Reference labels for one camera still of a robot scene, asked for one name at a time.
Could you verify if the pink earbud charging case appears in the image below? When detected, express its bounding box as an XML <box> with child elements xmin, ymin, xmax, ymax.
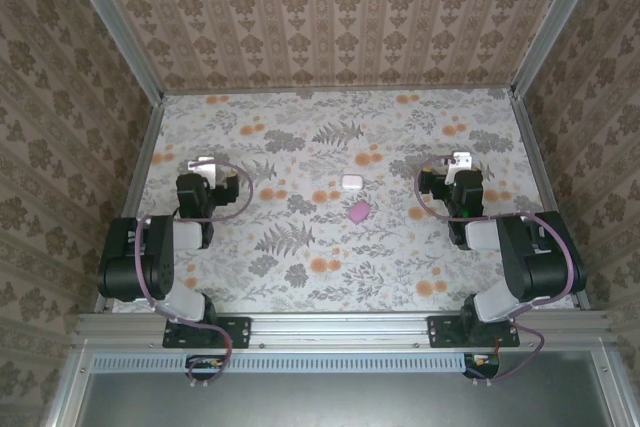
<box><xmin>348</xmin><ymin>200</ymin><xmax>371</xmax><ymax>225</ymax></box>

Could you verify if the floral patterned tablecloth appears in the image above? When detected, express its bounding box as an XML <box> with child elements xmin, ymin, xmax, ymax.
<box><xmin>110</xmin><ymin>88</ymin><xmax>576</xmax><ymax>314</ymax></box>

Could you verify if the grey metal sheet panel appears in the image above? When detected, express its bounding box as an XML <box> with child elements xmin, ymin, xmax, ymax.
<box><xmin>49</xmin><ymin>349</ymin><xmax>640</xmax><ymax>427</ymax></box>

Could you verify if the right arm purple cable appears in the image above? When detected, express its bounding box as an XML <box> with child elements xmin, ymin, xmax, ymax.
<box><xmin>415</xmin><ymin>155</ymin><xmax>576</xmax><ymax>384</ymax></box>

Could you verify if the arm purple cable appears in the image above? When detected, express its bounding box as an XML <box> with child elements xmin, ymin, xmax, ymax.
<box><xmin>415</xmin><ymin>155</ymin><xmax>576</xmax><ymax>384</ymax></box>
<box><xmin>134</xmin><ymin>159</ymin><xmax>255</xmax><ymax>389</ymax></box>

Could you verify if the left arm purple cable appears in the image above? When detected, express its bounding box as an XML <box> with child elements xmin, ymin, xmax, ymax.
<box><xmin>134</xmin><ymin>159</ymin><xmax>255</xmax><ymax>389</ymax></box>

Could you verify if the aluminium table side rail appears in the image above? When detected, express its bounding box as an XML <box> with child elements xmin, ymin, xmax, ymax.
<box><xmin>508</xmin><ymin>91</ymin><xmax>592</xmax><ymax>311</ymax></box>
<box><xmin>94</xmin><ymin>94</ymin><xmax>166</xmax><ymax>316</ymax></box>

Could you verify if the aluminium table end rail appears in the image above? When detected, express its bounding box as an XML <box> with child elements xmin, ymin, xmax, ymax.
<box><xmin>162</xmin><ymin>86</ymin><xmax>516</xmax><ymax>97</ymax></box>

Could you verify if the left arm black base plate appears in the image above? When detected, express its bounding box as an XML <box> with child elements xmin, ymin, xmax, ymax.
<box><xmin>163</xmin><ymin>315</ymin><xmax>251</xmax><ymax>350</ymax></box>

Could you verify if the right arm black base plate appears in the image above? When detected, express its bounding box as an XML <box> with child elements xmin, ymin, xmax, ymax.
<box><xmin>427</xmin><ymin>315</ymin><xmax>521</xmax><ymax>350</ymax></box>

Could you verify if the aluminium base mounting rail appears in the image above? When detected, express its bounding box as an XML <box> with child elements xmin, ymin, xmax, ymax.
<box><xmin>73</xmin><ymin>311</ymin><xmax>614</xmax><ymax>351</ymax></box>

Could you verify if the black cable junction box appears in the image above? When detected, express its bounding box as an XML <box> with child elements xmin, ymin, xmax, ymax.
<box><xmin>185</xmin><ymin>354</ymin><xmax>227</xmax><ymax>382</ymax></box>
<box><xmin>462</xmin><ymin>352</ymin><xmax>502</xmax><ymax>381</ymax></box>

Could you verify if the aluminium frame corner post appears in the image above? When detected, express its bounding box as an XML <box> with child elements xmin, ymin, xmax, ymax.
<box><xmin>58</xmin><ymin>0</ymin><xmax>165</xmax><ymax>106</ymax></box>
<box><xmin>510</xmin><ymin>0</ymin><xmax>609</xmax><ymax>98</ymax></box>

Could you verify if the white slotted cable duct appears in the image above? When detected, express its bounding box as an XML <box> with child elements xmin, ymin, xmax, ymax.
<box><xmin>91</xmin><ymin>352</ymin><xmax>474</xmax><ymax>375</ymax></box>

